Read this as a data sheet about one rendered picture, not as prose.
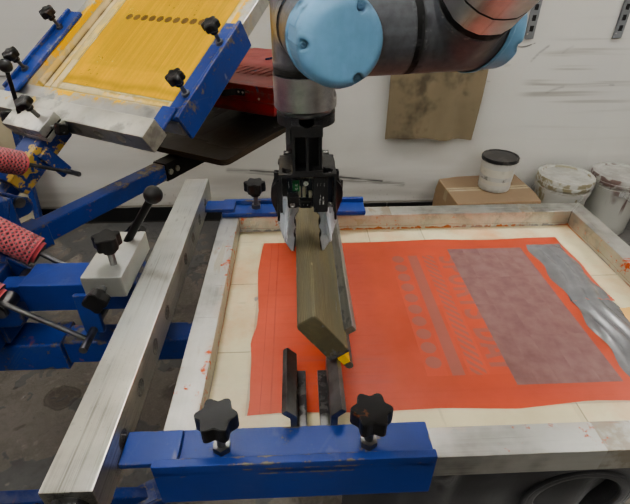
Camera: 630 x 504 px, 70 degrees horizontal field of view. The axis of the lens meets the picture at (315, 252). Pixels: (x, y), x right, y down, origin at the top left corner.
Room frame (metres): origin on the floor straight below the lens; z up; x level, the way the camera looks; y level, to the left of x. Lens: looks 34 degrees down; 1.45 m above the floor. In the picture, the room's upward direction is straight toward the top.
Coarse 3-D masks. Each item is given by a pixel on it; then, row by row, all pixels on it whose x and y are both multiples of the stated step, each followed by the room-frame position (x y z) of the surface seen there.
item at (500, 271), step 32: (288, 256) 0.72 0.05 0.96; (352, 256) 0.72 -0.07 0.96; (384, 256) 0.72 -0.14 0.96; (480, 256) 0.72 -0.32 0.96; (512, 256) 0.72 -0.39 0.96; (288, 288) 0.62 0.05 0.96; (352, 288) 0.62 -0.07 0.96; (384, 288) 0.62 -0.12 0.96; (480, 288) 0.62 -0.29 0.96; (512, 288) 0.62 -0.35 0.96; (544, 288) 0.62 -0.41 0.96
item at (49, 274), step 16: (32, 272) 0.55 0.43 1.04; (48, 272) 0.55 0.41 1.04; (64, 272) 0.55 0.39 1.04; (80, 272) 0.55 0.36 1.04; (32, 288) 0.52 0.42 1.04; (48, 288) 0.52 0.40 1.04; (64, 288) 0.52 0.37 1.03; (80, 288) 0.52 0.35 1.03; (32, 304) 0.52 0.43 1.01; (48, 304) 0.52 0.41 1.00; (64, 304) 0.52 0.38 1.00; (112, 304) 0.53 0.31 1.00
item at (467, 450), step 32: (224, 224) 0.79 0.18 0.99; (256, 224) 0.82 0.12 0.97; (352, 224) 0.83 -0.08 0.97; (384, 224) 0.83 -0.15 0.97; (416, 224) 0.83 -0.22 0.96; (448, 224) 0.83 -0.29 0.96; (480, 224) 0.84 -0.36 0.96; (512, 224) 0.84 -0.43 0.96; (544, 224) 0.84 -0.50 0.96; (576, 224) 0.82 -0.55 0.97; (224, 256) 0.67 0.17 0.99; (608, 256) 0.70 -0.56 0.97; (224, 288) 0.58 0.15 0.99; (192, 352) 0.44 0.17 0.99; (192, 384) 0.38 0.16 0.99; (192, 416) 0.33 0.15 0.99; (448, 448) 0.29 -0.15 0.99; (480, 448) 0.29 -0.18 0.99; (512, 448) 0.29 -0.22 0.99; (544, 448) 0.29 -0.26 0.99; (576, 448) 0.29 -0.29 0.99; (608, 448) 0.29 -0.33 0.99
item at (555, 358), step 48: (288, 336) 0.50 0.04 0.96; (384, 336) 0.50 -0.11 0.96; (528, 336) 0.50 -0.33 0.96; (576, 336) 0.50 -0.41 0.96; (384, 384) 0.41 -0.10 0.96; (432, 384) 0.41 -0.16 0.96; (480, 384) 0.41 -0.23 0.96; (528, 384) 0.41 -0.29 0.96; (576, 384) 0.41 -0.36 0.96; (624, 384) 0.41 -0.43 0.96
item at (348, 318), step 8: (336, 224) 0.67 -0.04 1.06; (336, 232) 0.65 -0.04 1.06; (336, 240) 0.62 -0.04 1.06; (336, 248) 0.60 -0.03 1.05; (336, 256) 0.58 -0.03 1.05; (336, 264) 0.56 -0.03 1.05; (344, 264) 0.56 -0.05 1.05; (336, 272) 0.54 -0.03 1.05; (344, 272) 0.53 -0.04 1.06; (344, 280) 0.51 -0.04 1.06; (344, 288) 0.50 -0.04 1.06; (344, 296) 0.48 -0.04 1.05; (344, 304) 0.46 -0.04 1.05; (344, 312) 0.45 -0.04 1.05; (352, 312) 0.45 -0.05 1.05; (344, 320) 0.43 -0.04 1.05; (352, 320) 0.43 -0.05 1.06; (344, 328) 0.42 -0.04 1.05; (352, 328) 0.42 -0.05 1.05
